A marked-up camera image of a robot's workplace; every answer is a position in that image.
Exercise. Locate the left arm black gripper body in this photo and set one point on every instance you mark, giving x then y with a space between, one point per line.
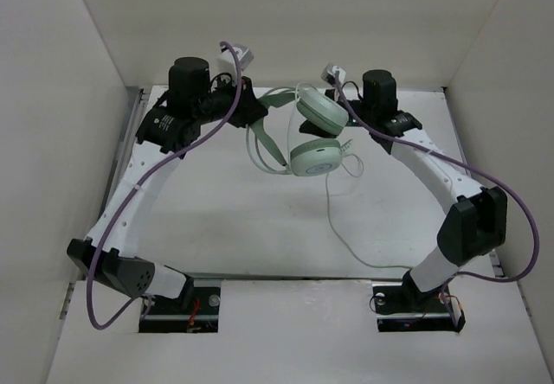
217 104

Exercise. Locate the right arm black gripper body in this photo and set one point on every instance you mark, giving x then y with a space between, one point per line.
351 119

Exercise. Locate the mint green headphones with cable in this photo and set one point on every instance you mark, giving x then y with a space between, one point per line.
324 120

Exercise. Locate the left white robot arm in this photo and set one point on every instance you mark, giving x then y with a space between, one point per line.
171 128

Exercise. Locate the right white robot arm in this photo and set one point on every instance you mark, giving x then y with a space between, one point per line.
475 216

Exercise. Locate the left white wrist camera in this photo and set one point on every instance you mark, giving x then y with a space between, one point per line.
230 58

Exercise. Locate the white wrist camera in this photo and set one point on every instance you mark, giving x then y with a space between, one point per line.
230 58
332 74

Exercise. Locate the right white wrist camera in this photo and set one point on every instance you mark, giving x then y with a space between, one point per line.
332 74

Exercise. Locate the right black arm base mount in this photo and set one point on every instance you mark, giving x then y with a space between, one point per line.
440 311

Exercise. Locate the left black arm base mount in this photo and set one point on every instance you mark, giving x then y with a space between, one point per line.
199 316

